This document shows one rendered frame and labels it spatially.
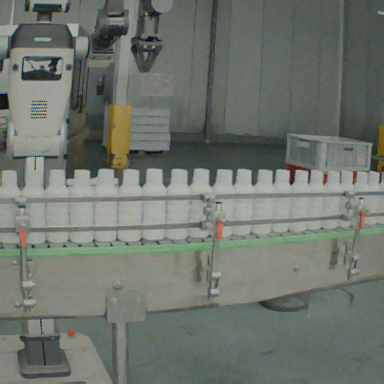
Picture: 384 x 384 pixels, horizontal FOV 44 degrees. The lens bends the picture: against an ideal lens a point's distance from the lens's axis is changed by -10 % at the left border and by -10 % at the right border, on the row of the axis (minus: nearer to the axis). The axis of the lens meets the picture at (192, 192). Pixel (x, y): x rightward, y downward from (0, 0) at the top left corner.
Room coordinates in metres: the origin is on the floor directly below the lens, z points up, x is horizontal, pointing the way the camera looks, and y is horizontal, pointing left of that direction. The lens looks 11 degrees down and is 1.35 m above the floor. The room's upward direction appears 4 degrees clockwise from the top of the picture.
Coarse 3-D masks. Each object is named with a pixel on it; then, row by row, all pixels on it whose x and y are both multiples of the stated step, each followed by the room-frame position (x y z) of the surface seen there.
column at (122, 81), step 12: (132, 0) 8.96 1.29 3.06; (132, 12) 8.97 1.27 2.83; (132, 24) 8.98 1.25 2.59; (132, 36) 8.95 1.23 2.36; (120, 48) 8.81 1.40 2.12; (120, 60) 8.83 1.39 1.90; (132, 60) 8.88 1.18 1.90; (120, 72) 8.92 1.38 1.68; (120, 84) 8.93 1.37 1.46; (120, 96) 8.94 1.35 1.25
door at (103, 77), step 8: (112, 64) 13.27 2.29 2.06; (96, 72) 13.11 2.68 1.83; (104, 72) 13.20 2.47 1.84; (112, 72) 13.27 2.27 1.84; (88, 80) 13.04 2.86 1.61; (96, 80) 13.12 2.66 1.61; (104, 80) 13.21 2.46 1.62; (112, 80) 13.28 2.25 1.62; (88, 88) 13.04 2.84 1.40; (96, 88) 13.13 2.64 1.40; (104, 88) 13.22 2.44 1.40; (112, 88) 13.29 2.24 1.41; (88, 96) 13.05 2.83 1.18; (96, 96) 13.14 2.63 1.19; (104, 96) 13.22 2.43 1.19; (88, 104) 13.06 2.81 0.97; (96, 104) 13.14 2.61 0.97; (104, 104) 13.23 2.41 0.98; (88, 112) 13.06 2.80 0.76; (96, 112) 13.15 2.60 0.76; (104, 112) 13.23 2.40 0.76; (88, 120) 13.07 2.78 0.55; (96, 120) 13.15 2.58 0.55; (96, 128) 13.16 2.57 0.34; (88, 136) 13.08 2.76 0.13; (96, 136) 13.16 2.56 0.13
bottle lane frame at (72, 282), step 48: (240, 240) 1.25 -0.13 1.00; (288, 240) 1.30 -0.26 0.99; (336, 240) 1.37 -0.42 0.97; (0, 288) 1.01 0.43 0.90; (48, 288) 1.05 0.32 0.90; (96, 288) 1.10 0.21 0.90; (144, 288) 1.15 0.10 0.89; (192, 288) 1.20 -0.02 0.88; (240, 288) 1.25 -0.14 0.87; (288, 288) 1.31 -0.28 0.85
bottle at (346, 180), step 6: (342, 174) 1.44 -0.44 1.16; (348, 174) 1.43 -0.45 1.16; (342, 180) 1.44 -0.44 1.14; (348, 180) 1.43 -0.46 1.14; (342, 186) 1.43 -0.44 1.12; (348, 186) 1.42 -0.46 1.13; (342, 198) 1.42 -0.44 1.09; (342, 204) 1.42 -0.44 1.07; (342, 210) 1.42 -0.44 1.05; (342, 222) 1.42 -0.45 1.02; (348, 222) 1.42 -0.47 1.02
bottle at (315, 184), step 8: (312, 176) 1.39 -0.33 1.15; (320, 176) 1.39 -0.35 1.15; (312, 184) 1.39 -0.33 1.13; (320, 184) 1.38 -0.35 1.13; (312, 200) 1.38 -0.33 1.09; (320, 200) 1.38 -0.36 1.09; (312, 208) 1.37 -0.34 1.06; (320, 208) 1.38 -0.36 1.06; (312, 224) 1.37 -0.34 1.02; (320, 224) 1.38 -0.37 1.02
